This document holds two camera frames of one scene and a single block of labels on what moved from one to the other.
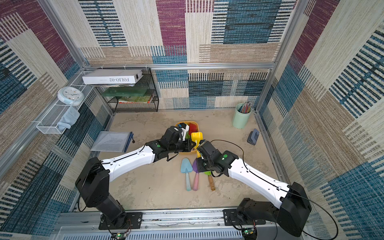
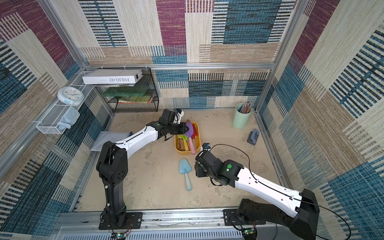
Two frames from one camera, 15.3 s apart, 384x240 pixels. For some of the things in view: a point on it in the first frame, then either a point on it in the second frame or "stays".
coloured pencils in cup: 245,108 stays
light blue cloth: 69,118 stays
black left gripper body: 180,146 to 173,129
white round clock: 70,95 stays
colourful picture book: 134,99 stays
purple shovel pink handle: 195,169 to 189,133
